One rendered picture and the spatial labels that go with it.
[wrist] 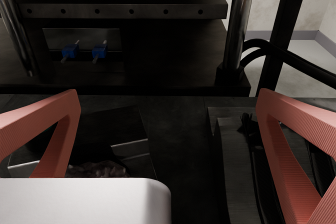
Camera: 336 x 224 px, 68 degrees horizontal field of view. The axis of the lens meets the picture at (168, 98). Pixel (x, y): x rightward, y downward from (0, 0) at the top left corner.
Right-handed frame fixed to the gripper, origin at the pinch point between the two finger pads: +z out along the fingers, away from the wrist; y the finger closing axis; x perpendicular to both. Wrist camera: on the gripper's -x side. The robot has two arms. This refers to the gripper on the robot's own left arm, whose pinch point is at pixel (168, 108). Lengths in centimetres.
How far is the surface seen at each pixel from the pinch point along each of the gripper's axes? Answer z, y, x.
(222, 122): 28.6, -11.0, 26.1
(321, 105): 51, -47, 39
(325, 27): 277, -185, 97
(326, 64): 224, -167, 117
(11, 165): 19.8, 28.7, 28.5
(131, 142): 25.5, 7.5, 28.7
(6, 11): 71, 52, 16
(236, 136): 24.8, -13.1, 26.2
